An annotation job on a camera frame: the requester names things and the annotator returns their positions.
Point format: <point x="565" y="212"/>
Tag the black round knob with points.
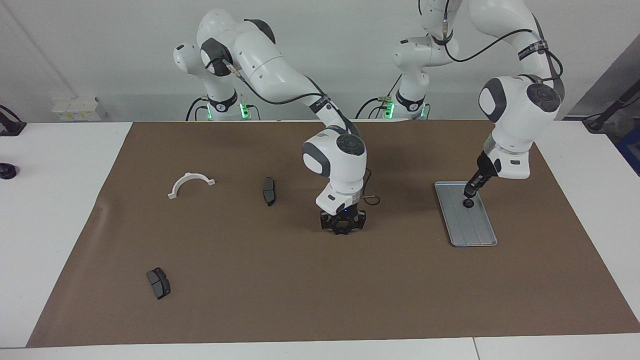
<point x="6" y="171"/>

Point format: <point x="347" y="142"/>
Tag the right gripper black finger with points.
<point x="335" y="229"/>
<point x="351" y="229"/>

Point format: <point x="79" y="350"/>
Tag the white power box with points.
<point x="75" y="109"/>

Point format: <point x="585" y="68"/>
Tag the white semicircular pipe clamp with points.
<point x="191" y="175"/>

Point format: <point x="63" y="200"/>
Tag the blue crate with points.
<point x="631" y="150"/>

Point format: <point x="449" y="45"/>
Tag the black desk clamp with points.
<point x="10" y="125"/>

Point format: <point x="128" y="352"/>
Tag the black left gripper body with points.
<point x="486" y="172"/>

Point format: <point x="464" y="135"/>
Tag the brown table mat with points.
<point x="300" y="280"/>

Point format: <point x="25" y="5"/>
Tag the silver metal tray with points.
<point x="475" y="230"/>

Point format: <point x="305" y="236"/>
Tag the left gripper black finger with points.
<point x="477" y="190"/>
<point x="469" y="192"/>

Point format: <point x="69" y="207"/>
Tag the long dark grey brake pad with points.
<point x="269" y="191"/>

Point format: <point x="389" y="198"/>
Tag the short dark grey brake pad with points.
<point x="158" y="283"/>

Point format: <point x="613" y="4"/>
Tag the large black bearing gear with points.
<point x="468" y="203"/>

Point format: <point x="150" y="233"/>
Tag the black floor stand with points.
<point x="607" y="112"/>

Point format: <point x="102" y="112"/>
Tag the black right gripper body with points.
<point x="345" y="216"/>

